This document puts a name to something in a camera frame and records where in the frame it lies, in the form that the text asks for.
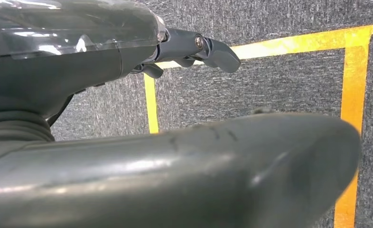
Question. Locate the yellow floor tape square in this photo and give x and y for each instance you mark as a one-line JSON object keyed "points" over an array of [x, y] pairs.
{"points": [[354, 78]]}

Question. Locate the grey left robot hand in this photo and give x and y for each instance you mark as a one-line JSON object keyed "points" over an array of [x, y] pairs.
{"points": [[79, 72]]}

